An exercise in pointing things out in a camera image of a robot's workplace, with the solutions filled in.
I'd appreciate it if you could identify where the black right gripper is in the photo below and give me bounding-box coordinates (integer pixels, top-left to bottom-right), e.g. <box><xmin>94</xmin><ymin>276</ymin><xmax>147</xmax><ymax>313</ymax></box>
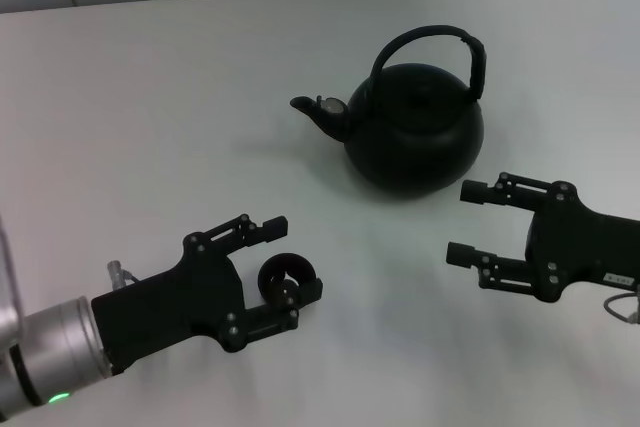
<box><xmin>445</xmin><ymin>171</ymin><xmax>640</xmax><ymax>304</ymax></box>

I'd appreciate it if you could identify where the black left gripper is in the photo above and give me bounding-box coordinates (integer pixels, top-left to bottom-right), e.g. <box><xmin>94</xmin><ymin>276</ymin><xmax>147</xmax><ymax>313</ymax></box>
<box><xmin>89</xmin><ymin>213</ymin><xmax>325</xmax><ymax>376</ymax></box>

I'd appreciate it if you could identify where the small black teacup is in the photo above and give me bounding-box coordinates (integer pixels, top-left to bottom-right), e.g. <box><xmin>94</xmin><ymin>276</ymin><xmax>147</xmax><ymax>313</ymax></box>
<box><xmin>257</xmin><ymin>251</ymin><xmax>319</xmax><ymax>308</ymax></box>

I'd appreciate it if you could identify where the black teapot with arched handle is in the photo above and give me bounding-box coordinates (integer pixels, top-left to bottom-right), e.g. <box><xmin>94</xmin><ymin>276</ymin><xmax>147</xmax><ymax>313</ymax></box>
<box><xmin>288</xmin><ymin>24</ymin><xmax>486</xmax><ymax>192</ymax></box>

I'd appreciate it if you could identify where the left gripper cable with connector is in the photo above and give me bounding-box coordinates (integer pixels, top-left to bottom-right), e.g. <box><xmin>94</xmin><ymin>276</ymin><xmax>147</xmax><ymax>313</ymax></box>
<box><xmin>106</xmin><ymin>259</ymin><xmax>146</xmax><ymax>293</ymax></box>

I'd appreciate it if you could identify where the gripper cable with connector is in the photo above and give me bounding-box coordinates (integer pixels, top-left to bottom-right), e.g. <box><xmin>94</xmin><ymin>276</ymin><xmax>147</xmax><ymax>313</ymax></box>
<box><xmin>602</xmin><ymin>284</ymin><xmax>640</xmax><ymax>329</ymax></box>
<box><xmin>106</xmin><ymin>259</ymin><xmax>146</xmax><ymax>293</ymax></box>

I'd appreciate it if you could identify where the right gripper cable with connector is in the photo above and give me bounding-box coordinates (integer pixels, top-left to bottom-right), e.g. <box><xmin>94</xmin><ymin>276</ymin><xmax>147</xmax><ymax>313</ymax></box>
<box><xmin>602</xmin><ymin>284</ymin><xmax>640</xmax><ymax>329</ymax></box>

